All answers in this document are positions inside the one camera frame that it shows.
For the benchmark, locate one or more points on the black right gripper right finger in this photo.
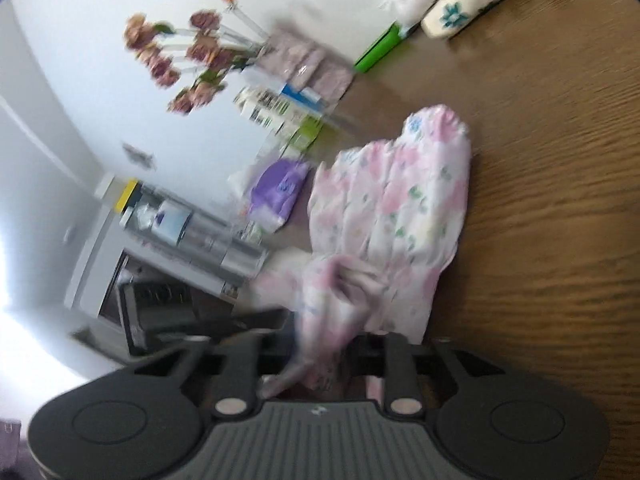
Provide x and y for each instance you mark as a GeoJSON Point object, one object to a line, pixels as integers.
{"type": "Point", "coordinates": [389, 357]}

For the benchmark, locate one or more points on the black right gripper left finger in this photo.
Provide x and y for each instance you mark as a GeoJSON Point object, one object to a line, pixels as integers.
{"type": "Point", "coordinates": [247, 361]}

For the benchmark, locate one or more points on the clear water tumbler blue lid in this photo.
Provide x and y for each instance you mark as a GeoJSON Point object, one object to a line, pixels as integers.
{"type": "Point", "coordinates": [193, 236]}

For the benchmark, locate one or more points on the purple tissue pack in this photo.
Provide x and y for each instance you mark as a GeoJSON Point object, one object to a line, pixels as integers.
{"type": "Point", "coordinates": [268, 190]}

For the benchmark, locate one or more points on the dried rose bouquet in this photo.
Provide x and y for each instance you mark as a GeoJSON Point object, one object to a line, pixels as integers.
{"type": "Point", "coordinates": [206, 50]}

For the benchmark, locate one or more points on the white green milk carton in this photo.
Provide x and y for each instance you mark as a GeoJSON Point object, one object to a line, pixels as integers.
{"type": "Point", "coordinates": [290, 124]}

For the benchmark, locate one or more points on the grey cabinet with yellow top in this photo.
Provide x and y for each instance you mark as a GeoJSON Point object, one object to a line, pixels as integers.
{"type": "Point", "coordinates": [107, 247]}

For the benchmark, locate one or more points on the green plastic case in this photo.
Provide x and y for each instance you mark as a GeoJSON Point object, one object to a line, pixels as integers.
{"type": "Point", "coordinates": [385, 44]}

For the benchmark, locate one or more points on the pink knitted vase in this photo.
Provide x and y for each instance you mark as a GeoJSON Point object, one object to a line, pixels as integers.
{"type": "Point", "coordinates": [306, 66]}

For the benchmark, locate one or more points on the pink floral garment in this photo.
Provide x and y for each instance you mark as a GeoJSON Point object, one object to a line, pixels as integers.
{"type": "Point", "coordinates": [384, 222]}

